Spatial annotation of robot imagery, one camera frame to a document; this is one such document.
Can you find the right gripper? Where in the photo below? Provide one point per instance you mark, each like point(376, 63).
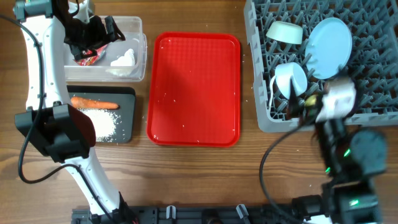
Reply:
point(293, 107)

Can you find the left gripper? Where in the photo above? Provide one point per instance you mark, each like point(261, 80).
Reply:
point(101, 37)

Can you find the yellow plastic cup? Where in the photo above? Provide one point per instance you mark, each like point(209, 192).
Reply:
point(311, 101)

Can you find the red snack wrapper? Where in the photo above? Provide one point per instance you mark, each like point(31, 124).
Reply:
point(92, 60)

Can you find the light blue bowl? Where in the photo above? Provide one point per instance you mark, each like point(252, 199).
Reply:
point(286, 72)

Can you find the white tissue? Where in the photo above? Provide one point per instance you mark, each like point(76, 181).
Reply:
point(123, 65)

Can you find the orange carrot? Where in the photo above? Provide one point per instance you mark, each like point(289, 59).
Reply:
point(84, 103)

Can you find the light blue plate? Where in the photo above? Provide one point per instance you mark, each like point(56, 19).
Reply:
point(329, 48)

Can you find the light green bowl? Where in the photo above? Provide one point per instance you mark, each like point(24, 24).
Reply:
point(285, 32)

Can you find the white rice pile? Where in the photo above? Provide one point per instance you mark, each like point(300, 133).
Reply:
point(105, 123)

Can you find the white plastic spoon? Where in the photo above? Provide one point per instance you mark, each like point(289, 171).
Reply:
point(271, 89)

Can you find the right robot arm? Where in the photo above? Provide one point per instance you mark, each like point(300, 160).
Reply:
point(352, 160)

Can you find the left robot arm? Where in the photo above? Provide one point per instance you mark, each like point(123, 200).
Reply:
point(50, 122)

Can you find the black waste tray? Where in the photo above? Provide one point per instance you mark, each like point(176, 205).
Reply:
point(125, 97)

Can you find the grey dishwasher rack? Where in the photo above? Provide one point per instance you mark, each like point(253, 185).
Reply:
point(372, 64)

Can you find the clear plastic bin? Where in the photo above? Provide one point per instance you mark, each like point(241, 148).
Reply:
point(131, 27)

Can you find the red serving tray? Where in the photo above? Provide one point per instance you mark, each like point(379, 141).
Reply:
point(195, 90)

